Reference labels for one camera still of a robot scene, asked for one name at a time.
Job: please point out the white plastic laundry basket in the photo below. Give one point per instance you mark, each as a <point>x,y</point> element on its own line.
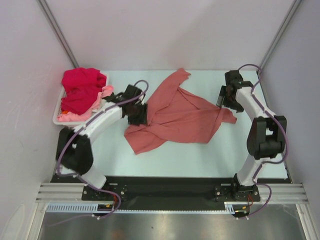
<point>81,95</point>

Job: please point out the left aluminium corner post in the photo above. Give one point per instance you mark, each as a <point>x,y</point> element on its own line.
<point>49,15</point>

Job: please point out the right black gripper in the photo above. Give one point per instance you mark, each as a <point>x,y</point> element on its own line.
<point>223,91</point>

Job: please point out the aluminium corner post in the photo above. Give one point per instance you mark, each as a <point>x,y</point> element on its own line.
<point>280,33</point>
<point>49,15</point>

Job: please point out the light pink t shirt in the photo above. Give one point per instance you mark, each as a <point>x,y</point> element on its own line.
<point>70,117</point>

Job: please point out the white slotted cable duct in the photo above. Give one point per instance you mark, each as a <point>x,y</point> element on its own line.
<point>95,208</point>

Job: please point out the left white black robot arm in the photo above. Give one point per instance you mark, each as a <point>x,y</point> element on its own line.
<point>74,154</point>

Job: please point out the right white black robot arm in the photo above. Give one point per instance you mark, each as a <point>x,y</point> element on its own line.
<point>266,138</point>

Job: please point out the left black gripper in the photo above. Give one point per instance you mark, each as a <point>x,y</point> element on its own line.
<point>142,119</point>

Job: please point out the right aluminium corner post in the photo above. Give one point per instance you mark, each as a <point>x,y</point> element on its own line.
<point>280,33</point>

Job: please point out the aluminium front rail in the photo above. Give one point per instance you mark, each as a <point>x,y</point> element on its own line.
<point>289,193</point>

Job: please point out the crimson red t shirt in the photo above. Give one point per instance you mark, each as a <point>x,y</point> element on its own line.
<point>81,86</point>

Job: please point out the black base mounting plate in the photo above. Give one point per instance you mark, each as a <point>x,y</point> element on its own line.
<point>178,193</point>

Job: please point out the salmon pink t shirt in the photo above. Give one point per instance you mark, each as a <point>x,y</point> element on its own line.
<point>177,115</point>

